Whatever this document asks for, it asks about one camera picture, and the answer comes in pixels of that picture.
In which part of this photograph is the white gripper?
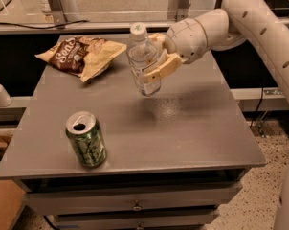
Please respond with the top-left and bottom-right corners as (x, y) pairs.
(142, 18), (208, 83)

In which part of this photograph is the clear plastic water bottle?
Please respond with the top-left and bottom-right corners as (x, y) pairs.
(126, 22), (161, 96)

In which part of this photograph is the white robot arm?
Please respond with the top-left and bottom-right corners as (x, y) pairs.
(144, 0), (289, 103)

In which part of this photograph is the brown and cream chip bag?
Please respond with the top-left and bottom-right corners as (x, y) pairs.
(36, 36), (126, 82)

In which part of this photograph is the grey drawer cabinet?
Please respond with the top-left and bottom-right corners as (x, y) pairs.
(0, 31), (267, 230)

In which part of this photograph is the green soda can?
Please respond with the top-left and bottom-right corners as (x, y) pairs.
(66, 111), (106, 168)

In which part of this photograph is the upper grey drawer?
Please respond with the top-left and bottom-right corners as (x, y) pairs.
(23, 182), (242, 215)

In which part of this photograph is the grey drawer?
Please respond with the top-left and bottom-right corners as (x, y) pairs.
(23, 182), (242, 215)
(55, 208), (219, 230)

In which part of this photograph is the lower grey drawer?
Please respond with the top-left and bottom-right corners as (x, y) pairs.
(55, 208), (219, 230)

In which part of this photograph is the cardboard box at left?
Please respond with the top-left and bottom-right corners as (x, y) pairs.
(0, 180), (24, 230)

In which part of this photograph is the right metal bracket post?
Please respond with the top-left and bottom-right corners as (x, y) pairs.
(176, 0), (190, 21)

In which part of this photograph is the metal bracket post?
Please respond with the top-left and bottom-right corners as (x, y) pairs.
(176, 0), (190, 21)
(48, 0), (66, 27)

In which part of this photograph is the black cable on ledge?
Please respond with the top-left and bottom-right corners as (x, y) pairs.
(0, 19), (90, 30)

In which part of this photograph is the left metal bracket post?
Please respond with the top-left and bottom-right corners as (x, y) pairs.
(48, 0), (66, 27)

